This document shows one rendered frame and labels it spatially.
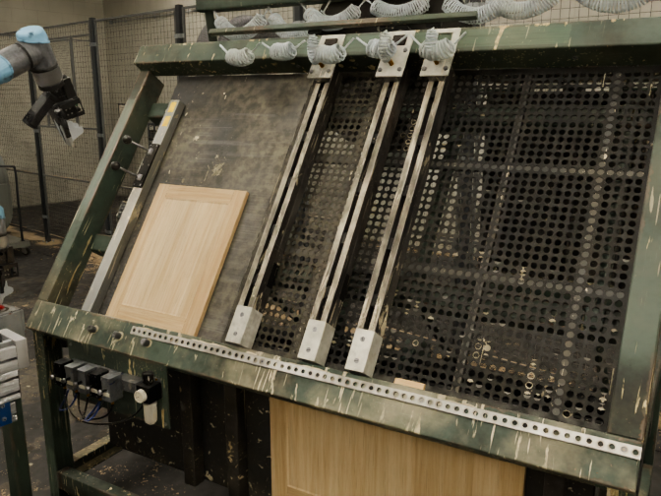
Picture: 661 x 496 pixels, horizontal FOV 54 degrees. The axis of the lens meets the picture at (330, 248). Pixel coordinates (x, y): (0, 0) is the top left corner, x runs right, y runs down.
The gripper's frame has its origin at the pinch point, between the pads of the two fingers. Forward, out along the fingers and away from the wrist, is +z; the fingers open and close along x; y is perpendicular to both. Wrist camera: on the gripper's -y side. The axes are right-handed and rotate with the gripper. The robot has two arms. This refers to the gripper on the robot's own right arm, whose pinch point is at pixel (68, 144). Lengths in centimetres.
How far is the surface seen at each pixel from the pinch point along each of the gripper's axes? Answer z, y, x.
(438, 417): 51, 33, -120
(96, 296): 70, -9, 14
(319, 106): 17, 83, -19
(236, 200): 43, 46, -10
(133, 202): 51, 22, 31
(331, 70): 7, 92, -16
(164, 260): 59, 16, 0
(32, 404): 194, -48, 106
